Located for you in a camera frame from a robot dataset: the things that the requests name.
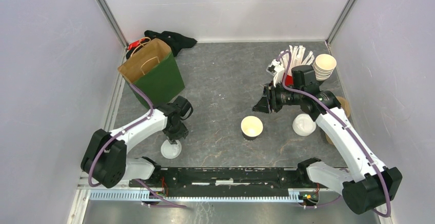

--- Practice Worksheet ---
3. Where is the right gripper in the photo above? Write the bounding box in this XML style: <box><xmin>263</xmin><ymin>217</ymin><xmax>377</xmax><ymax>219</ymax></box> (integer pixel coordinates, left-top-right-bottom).
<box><xmin>251</xmin><ymin>79</ymin><xmax>303</xmax><ymax>114</ymax></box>

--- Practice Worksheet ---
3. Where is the stack of white lids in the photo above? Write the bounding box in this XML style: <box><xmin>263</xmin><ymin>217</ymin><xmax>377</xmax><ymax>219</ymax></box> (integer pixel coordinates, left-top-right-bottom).
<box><xmin>292</xmin><ymin>114</ymin><xmax>317</xmax><ymax>136</ymax></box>

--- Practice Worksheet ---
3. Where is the green paper bag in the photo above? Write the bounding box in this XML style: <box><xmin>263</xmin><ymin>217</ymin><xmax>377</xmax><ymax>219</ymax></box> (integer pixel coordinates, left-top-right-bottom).
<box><xmin>117</xmin><ymin>38</ymin><xmax>185</xmax><ymax>105</ymax></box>

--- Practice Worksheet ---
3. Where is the stack of paper cups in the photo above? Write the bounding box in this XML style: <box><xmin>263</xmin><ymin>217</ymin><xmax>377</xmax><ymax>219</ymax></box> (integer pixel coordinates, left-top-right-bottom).
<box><xmin>312</xmin><ymin>54</ymin><xmax>337</xmax><ymax>81</ymax></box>

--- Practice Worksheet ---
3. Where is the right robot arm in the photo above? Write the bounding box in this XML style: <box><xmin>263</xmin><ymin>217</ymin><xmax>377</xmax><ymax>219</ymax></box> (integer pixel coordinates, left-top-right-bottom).
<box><xmin>252</xmin><ymin>65</ymin><xmax>403</xmax><ymax>217</ymax></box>

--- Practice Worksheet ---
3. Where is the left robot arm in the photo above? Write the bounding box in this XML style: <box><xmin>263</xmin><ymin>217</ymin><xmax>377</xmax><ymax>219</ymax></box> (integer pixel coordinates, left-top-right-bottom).
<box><xmin>80</xmin><ymin>96</ymin><xmax>193</xmax><ymax>189</ymax></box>

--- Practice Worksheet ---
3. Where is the red cup holder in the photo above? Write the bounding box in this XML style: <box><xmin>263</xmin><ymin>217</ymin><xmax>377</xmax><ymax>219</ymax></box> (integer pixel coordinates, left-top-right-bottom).
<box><xmin>282</xmin><ymin>74</ymin><xmax>294</xmax><ymax>86</ymax></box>

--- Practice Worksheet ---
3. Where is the brown cardboard cup carrier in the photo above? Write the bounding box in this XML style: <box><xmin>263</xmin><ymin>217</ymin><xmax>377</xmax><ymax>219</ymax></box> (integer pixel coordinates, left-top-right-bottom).
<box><xmin>320</xmin><ymin>96</ymin><xmax>350</xmax><ymax>146</ymax></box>

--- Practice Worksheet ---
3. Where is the black cloth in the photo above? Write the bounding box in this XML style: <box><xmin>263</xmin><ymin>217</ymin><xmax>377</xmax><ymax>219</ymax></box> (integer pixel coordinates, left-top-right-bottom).
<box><xmin>126</xmin><ymin>30</ymin><xmax>197</xmax><ymax>59</ymax></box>

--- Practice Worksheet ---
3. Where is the red object behind bag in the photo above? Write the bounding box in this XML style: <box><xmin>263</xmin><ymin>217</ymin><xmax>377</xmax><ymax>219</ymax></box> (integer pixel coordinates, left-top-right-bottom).
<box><xmin>127</xmin><ymin>38</ymin><xmax>143</xmax><ymax>51</ymax></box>

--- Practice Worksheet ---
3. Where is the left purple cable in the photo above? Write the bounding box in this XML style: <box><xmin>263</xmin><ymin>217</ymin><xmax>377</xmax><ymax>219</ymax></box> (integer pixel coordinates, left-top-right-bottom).
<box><xmin>87</xmin><ymin>83</ymin><xmax>155</xmax><ymax>188</ymax></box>

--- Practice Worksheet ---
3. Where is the purple cable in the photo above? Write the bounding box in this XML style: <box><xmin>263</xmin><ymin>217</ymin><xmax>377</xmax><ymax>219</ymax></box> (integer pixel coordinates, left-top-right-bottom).
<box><xmin>87</xmin><ymin>83</ymin><xmax>155</xmax><ymax>188</ymax></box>
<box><xmin>275</xmin><ymin>50</ymin><xmax>392</xmax><ymax>218</ymax></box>

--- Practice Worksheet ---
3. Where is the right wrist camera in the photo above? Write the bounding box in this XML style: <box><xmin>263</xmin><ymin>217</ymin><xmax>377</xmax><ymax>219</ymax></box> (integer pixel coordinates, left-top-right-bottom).
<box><xmin>266</xmin><ymin>59</ymin><xmax>285</xmax><ymax>87</ymax></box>

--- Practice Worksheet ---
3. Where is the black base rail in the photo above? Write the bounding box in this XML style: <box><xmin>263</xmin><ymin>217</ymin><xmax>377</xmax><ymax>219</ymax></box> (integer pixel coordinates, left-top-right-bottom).
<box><xmin>144</xmin><ymin>167</ymin><xmax>325</xmax><ymax>197</ymax></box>

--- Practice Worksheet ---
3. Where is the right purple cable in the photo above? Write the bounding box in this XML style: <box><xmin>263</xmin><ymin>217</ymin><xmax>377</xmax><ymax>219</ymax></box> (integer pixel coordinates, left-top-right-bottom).
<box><xmin>275</xmin><ymin>50</ymin><xmax>392</xmax><ymax>218</ymax></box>

